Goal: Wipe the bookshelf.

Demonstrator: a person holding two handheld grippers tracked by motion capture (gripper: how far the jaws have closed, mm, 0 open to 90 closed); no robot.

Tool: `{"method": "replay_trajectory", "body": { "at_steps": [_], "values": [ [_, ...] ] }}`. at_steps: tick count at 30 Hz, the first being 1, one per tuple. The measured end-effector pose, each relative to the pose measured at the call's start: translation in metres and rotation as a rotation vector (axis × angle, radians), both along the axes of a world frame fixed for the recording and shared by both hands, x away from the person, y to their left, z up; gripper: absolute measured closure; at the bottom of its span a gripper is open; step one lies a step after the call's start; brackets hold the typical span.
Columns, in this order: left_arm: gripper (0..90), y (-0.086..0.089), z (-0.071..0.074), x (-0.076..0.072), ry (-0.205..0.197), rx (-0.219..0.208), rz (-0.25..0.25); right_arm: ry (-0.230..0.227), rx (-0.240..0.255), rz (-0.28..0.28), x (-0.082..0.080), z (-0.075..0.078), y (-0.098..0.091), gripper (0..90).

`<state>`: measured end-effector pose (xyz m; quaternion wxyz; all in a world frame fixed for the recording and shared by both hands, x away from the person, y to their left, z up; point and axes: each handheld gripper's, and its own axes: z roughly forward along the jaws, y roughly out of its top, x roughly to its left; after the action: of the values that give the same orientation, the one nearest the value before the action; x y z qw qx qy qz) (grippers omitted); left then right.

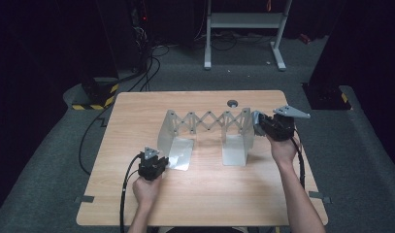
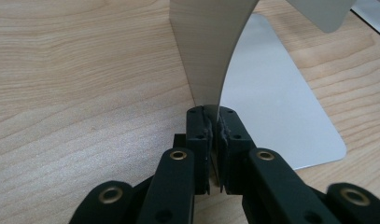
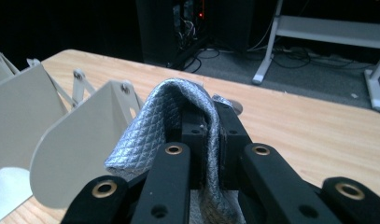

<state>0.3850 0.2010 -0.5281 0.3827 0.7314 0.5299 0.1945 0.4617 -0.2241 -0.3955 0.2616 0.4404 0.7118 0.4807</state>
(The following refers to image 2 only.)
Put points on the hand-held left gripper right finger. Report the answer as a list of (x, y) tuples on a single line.
[(271, 186)]

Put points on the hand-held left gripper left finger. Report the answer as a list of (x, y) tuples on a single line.
[(175, 183)]

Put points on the expandable metal bookend rack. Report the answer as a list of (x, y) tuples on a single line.
[(209, 56)]

